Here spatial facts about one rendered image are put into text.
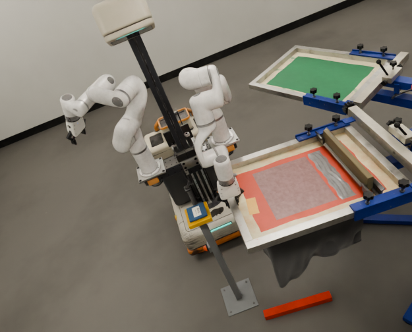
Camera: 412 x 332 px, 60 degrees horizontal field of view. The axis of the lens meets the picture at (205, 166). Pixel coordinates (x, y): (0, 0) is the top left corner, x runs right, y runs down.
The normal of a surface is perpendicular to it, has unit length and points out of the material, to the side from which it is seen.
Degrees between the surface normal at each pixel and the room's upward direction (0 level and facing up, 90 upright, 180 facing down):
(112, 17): 64
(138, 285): 0
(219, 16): 90
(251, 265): 0
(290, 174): 4
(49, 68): 90
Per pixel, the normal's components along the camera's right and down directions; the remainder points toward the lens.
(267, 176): -0.22, -0.73
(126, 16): 0.10, 0.22
